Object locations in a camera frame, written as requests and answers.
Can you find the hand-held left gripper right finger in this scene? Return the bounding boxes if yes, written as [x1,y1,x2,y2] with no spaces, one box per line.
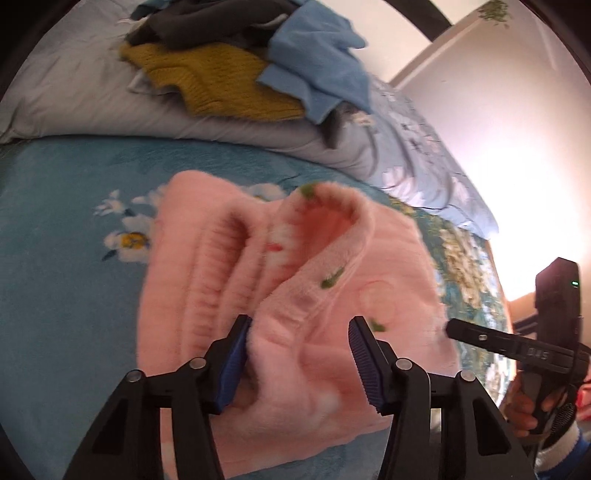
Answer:
[348,316,539,480]

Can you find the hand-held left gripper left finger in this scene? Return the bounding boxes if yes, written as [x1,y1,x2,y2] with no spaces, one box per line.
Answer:
[62,315,254,480]

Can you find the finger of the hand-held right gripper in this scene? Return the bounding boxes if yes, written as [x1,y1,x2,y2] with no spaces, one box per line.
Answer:
[444,318,520,358]

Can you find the pink floral fleece pants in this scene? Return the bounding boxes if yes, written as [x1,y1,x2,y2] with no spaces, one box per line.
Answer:
[139,170,462,480]

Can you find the person's right forearm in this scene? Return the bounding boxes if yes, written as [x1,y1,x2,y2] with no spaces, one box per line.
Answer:
[533,422,591,480]

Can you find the person's right hand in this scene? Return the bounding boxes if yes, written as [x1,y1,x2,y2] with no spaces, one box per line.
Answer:
[505,371,578,438]

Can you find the teal floral bed sheet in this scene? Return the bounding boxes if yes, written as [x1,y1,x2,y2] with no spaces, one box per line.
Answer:
[0,136,515,480]

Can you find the grey garment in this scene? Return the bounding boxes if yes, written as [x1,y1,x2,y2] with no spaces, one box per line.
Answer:
[322,102,358,149]

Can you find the mustard knit sweater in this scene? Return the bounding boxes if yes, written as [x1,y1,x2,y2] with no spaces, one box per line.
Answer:
[121,43,306,123]

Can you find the light blue garment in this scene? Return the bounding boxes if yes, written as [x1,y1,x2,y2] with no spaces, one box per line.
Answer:
[256,4,373,125]

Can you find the grey floral pillow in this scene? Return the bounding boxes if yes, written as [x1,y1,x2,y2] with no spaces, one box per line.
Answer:
[0,0,499,238]

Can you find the black garment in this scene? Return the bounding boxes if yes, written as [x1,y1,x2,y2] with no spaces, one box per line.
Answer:
[128,0,305,52]

